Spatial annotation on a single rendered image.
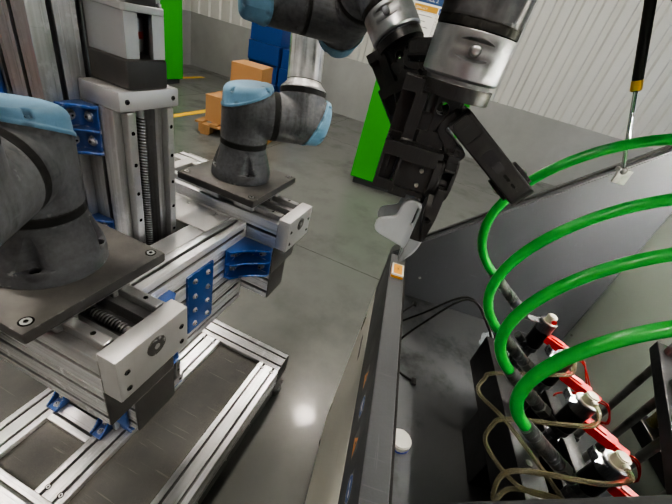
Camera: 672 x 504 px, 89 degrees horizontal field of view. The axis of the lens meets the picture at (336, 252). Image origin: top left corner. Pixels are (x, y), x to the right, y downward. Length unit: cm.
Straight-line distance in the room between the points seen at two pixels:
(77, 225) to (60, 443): 95
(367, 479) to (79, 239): 51
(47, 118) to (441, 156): 44
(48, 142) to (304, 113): 55
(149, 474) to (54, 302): 84
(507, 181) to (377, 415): 38
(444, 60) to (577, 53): 676
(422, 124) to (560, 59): 669
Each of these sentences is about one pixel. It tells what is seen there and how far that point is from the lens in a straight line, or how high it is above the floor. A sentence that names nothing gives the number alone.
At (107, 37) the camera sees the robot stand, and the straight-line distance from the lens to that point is 75.
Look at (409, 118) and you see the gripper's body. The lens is 38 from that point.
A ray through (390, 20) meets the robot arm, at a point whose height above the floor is 145.
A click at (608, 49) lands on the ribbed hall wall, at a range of 717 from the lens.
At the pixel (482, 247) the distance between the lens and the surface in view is 59.
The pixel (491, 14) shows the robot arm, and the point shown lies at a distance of 36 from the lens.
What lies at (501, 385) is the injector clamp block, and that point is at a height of 98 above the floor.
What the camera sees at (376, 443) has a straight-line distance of 56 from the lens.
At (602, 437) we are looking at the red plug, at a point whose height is 107.
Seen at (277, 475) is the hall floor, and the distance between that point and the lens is 155.
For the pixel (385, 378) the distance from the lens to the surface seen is 63.
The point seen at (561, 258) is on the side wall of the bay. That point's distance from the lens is 102.
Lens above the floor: 142
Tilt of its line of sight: 32 degrees down
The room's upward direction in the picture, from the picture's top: 16 degrees clockwise
